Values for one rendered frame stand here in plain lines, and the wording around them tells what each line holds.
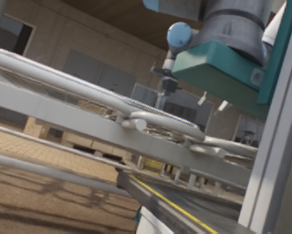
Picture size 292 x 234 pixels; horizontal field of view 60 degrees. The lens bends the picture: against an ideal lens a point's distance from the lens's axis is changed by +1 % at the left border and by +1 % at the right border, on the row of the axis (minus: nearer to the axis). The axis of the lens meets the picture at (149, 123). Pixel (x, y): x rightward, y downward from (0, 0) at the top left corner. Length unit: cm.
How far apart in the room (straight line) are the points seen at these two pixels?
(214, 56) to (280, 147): 22
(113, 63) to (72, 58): 107
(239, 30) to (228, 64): 8
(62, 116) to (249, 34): 51
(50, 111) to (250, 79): 52
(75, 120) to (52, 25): 663
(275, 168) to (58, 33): 693
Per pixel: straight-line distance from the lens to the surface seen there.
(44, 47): 715
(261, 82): 65
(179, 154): 82
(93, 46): 720
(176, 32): 102
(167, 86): 106
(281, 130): 57
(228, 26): 64
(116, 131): 75
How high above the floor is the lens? 41
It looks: 6 degrees up
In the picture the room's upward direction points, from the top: 18 degrees clockwise
